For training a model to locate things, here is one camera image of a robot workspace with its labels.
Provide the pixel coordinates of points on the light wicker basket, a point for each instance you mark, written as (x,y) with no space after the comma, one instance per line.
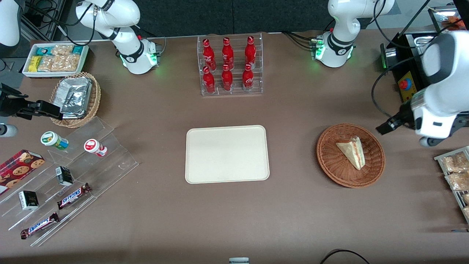
(93,99)

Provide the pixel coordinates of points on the red emergency stop button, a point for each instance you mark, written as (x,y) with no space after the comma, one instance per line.
(404,84)

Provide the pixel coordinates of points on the round brown wicker basket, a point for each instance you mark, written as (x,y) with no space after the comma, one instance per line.
(335,165)

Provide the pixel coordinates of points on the cream plastic tray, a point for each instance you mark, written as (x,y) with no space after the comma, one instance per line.
(227,154)

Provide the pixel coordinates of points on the triangle sandwich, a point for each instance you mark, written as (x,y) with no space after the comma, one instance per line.
(353,152)

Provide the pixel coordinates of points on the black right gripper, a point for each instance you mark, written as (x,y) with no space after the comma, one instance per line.
(10,105)

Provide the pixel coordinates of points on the red cola bottle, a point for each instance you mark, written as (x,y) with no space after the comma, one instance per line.
(227,79)
(250,51)
(208,80)
(208,55)
(248,77)
(227,53)

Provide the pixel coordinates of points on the clear cracker bag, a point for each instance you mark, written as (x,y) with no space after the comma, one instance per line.
(60,63)
(458,180)
(454,162)

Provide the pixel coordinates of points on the silver foil pack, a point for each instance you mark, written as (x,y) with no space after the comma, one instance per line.
(75,97)

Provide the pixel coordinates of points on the brown Snickers bar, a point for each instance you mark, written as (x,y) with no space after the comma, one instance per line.
(73,195)
(39,225)

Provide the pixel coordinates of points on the clear acrylic stepped shelf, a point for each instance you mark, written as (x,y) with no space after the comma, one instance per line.
(110,161)

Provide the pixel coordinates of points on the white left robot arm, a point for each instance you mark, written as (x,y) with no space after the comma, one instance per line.
(443,91)

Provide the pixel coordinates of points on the black control box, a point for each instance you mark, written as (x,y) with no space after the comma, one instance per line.
(406,47)

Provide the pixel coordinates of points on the small black carton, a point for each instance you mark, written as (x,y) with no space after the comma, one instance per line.
(64,176)
(28,200)

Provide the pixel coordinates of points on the teal snack packet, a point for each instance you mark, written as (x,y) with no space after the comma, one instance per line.
(44,51)

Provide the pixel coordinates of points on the yellow snack packet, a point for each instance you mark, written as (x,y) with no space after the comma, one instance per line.
(34,64)

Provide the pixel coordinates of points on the red lid cup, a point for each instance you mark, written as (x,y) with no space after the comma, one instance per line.
(94,146)

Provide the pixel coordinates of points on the red cookie box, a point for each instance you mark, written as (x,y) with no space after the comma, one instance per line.
(18,170)

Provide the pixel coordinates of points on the green lid cup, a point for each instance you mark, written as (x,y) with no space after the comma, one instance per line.
(53,140)

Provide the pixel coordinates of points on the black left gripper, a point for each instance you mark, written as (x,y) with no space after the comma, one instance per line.
(402,115)

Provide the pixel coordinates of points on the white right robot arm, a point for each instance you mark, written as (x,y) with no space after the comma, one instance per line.
(132,51)

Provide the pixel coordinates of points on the white snack bin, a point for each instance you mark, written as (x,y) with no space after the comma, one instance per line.
(27,71)

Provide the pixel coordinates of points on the clear acrylic bottle rack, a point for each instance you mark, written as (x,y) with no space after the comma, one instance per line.
(231,91)

